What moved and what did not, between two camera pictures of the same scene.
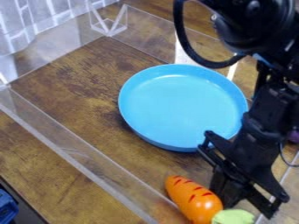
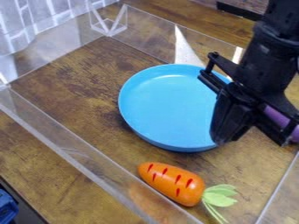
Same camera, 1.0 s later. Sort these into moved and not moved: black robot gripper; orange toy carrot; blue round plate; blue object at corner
Moved: orange toy carrot; black robot gripper
Not moved: blue object at corner; blue round plate
